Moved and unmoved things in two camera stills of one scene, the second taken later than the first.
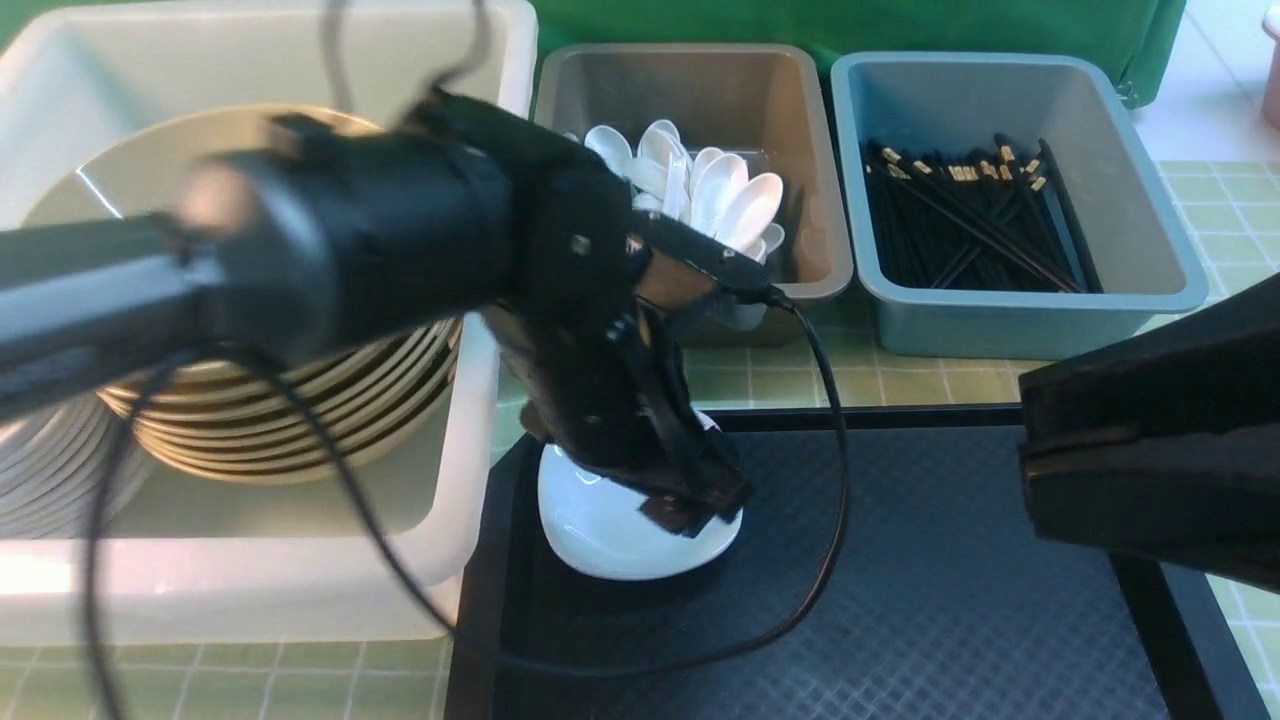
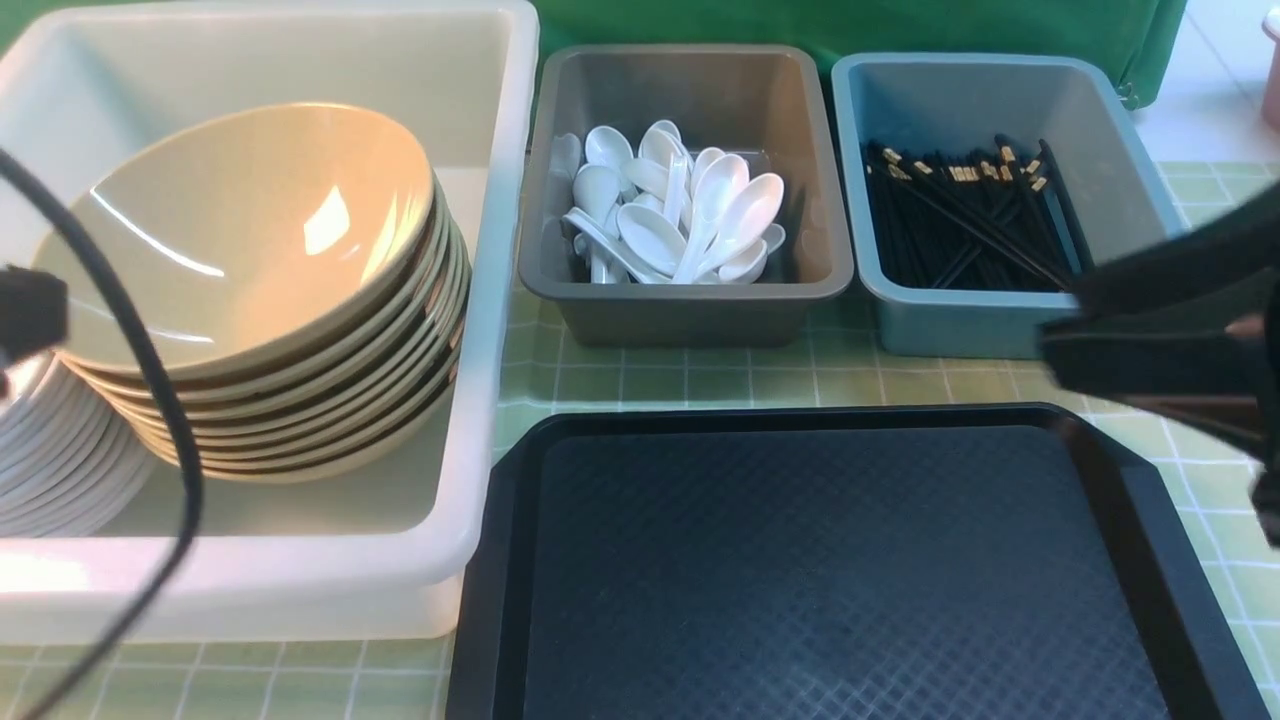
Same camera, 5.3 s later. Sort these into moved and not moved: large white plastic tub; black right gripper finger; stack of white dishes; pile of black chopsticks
Moved: black right gripper finger
Not moved: stack of white dishes; large white plastic tub; pile of black chopsticks
